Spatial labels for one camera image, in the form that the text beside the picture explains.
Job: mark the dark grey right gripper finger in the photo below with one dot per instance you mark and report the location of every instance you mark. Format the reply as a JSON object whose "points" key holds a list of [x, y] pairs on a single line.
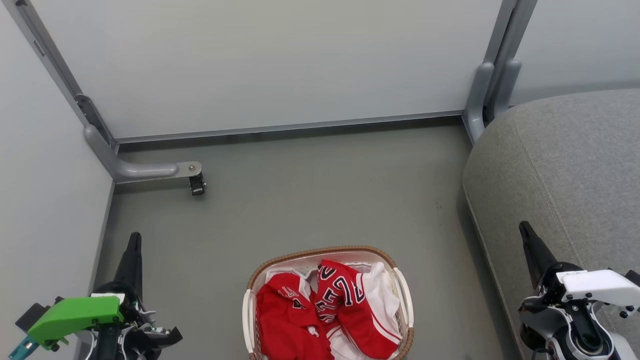
{"points": [[536, 250]]}

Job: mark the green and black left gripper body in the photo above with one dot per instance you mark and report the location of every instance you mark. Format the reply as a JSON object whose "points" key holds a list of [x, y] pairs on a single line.
{"points": [[75, 315]]}

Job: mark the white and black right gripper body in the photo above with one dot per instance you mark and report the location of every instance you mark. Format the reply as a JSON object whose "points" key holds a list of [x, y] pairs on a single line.
{"points": [[600, 287]]}

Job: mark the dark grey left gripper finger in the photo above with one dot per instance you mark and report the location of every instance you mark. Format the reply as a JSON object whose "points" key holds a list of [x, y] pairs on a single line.
{"points": [[132, 265]]}

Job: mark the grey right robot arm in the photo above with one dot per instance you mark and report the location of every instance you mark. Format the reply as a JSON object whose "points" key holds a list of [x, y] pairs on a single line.
{"points": [[560, 330]]}

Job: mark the grey fabric sofa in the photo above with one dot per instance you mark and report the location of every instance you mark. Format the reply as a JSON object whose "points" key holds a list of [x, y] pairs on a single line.
{"points": [[550, 165]]}

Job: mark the red and white cloth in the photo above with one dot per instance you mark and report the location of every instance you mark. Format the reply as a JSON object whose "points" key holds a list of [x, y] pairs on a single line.
{"points": [[382, 285]]}

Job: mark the white laundry basket brown rim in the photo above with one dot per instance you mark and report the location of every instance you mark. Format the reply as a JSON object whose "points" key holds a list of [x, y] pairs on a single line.
{"points": [[248, 310]]}

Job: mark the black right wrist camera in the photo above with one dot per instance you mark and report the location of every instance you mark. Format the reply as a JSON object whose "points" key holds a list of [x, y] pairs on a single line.
{"points": [[634, 278]]}

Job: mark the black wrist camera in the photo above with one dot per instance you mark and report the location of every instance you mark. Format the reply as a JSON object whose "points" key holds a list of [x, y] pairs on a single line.
{"points": [[634, 278], [31, 316]]}

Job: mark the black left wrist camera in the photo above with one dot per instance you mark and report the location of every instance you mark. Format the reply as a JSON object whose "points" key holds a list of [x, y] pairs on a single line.
{"points": [[31, 316]]}

